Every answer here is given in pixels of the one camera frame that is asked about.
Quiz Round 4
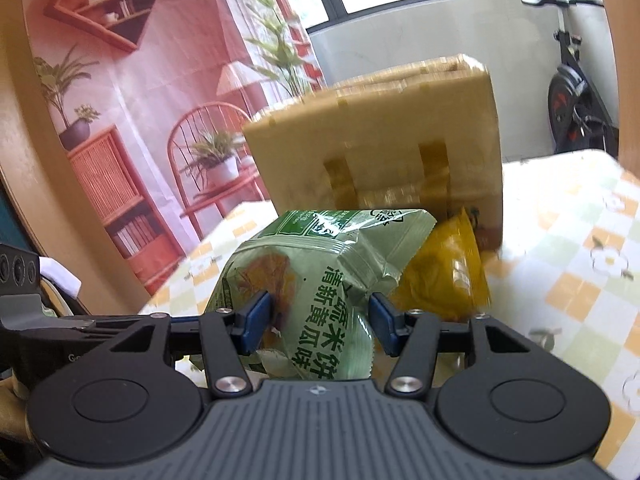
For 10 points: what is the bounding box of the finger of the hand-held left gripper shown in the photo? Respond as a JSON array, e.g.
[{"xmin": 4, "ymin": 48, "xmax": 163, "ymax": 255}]
[{"xmin": 75, "ymin": 314, "xmax": 151, "ymax": 333}]

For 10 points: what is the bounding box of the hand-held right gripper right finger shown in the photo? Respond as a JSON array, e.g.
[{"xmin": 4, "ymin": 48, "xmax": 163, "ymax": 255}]
[{"xmin": 369, "ymin": 292, "xmax": 533, "ymax": 401}]

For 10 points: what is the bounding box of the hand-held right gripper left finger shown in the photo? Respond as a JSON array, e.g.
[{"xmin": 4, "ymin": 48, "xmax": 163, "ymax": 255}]
[{"xmin": 107, "ymin": 291, "xmax": 275, "ymax": 401}]

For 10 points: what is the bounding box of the yellow snack packet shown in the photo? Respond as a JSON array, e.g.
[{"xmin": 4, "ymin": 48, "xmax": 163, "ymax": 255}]
[{"xmin": 395, "ymin": 206, "xmax": 493, "ymax": 323}]

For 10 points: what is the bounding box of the green snack packet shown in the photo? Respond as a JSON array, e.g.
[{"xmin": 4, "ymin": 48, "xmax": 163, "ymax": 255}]
[{"xmin": 202, "ymin": 208, "xmax": 438, "ymax": 383}]

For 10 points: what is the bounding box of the plastic-lined cardboard box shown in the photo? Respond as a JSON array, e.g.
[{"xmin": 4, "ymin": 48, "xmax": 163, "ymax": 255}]
[{"xmin": 242, "ymin": 55, "xmax": 506, "ymax": 261}]

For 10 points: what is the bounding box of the white cloth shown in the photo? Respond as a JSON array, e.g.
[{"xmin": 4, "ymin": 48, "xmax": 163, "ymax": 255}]
[{"xmin": 39, "ymin": 256, "xmax": 83, "ymax": 297}]

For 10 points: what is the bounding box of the checkered floral tablecloth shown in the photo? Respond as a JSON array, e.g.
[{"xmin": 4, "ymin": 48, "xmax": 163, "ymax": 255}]
[{"xmin": 135, "ymin": 150, "xmax": 640, "ymax": 480}]

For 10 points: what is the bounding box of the printed red backdrop cloth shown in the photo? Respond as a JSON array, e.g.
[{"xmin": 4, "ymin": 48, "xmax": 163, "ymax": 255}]
[{"xmin": 22, "ymin": 0, "xmax": 326, "ymax": 306}]

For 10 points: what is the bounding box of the black exercise bike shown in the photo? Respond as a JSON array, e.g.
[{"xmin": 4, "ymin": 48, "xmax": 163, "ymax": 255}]
[{"xmin": 515, "ymin": 0, "xmax": 621, "ymax": 156}]

